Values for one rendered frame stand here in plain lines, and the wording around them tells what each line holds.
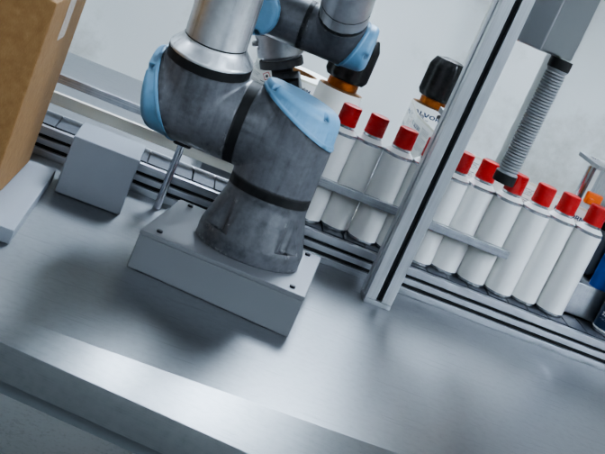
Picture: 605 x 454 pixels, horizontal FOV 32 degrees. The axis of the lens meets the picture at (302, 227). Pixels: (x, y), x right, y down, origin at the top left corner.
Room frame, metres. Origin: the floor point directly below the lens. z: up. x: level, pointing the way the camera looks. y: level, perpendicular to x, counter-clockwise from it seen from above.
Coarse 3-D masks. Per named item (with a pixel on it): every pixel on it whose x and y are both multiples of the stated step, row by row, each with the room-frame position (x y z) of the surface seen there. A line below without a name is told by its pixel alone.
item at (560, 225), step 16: (560, 208) 1.78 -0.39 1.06; (576, 208) 1.78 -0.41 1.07; (560, 224) 1.76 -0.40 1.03; (544, 240) 1.77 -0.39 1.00; (560, 240) 1.76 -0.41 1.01; (544, 256) 1.76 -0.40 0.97; (528, 272) 1.77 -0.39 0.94; (544, 272) 1.76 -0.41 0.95; (528, 288) 1.76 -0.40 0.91; (528, 304) 1.77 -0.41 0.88
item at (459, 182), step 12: (468, 156) 1.73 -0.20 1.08; (456, 168) 1.73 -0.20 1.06; (468, 168) 1.73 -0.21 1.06; (456, 180) 1.72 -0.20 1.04; (468, 180) 1.74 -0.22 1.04; (456, 192) 1.72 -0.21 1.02; (444, 204) 1.72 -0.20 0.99; (456, 204) 1.73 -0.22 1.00; (444, 216) 1.72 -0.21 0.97; (432, 240) 1.72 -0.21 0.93; (420, 252) 1.72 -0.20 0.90; (432, 252) 1.73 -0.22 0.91; (420, 264) 1.72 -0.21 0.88
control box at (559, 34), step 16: (544, 0) 1.58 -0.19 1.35; (560, 0) 1.57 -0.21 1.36; (576, 0) 1.61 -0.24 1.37; (592, 0) 1.68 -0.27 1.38; (528, 16) 1.58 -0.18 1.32; (544, 16) 1.57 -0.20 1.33; (560, 16) 1.58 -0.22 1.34; (576, 16) 1.64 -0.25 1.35; (528, 32) 1.58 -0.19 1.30; (544, 32) 1.57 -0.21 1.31; (560, 32) 1.61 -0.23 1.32; (576, 32) 1.68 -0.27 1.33; (544, 48) 1.57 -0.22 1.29; (560, 48) 1.64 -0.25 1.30; (576, 48) 1.71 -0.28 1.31
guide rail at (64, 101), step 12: (60, 96) 1.67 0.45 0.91; (72, 108) 1.67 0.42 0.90; (84, 108) 1.68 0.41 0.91; (96, 108) 1.68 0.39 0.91; (96, 120) 1.68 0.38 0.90; (108, 120) 1.68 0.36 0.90; (120, 120) 1.69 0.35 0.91; (132, 132) 1.69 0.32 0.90; (144, 132) 1.69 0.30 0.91; (156, 132) 1.70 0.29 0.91; (168, 144) 1.70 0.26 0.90; (192, 156) 1.71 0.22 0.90; (204, 156) 1.71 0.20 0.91; (228, 168) 1.72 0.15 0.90
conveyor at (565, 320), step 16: (48, 112) 1.67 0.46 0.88; (64, 128) 1.61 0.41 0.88; (144, 160) 1.63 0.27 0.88; (160, 160) 1.67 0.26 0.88; (192, 176) 1.68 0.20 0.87; (208, 176) 1.70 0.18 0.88; (320, 224) 1.71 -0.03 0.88; (352, 240) 1.70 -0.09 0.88; (432, 272) 1.71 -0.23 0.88; (480, 288) 1.74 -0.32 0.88; (512, 304) 1.74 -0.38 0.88; (560, 320) 1.77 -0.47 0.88; (576, 320) 1.82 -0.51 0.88; (592, 336) 1.76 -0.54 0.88
